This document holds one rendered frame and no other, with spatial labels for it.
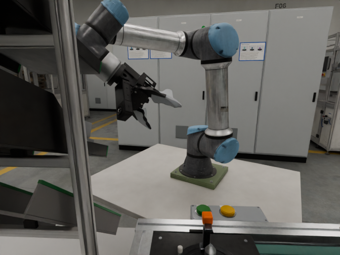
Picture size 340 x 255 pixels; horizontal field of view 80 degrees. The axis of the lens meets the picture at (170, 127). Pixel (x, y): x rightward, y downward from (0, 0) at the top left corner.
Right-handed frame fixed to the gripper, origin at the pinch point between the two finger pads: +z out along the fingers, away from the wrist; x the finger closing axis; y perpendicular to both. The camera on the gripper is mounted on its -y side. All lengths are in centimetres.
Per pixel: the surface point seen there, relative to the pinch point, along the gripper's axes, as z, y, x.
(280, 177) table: 70, 19, -2
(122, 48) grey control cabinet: -31, 264, 158
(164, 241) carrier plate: 11.0, -30.8, 3.2
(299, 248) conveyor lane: 36.0, -25.6, -16.6
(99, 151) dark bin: -13.9, -24.8, -4.9
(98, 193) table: 5.2, -9.5, 46.8
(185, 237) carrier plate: 15.1, -28.6, 0.4
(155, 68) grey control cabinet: 27, 250, 135
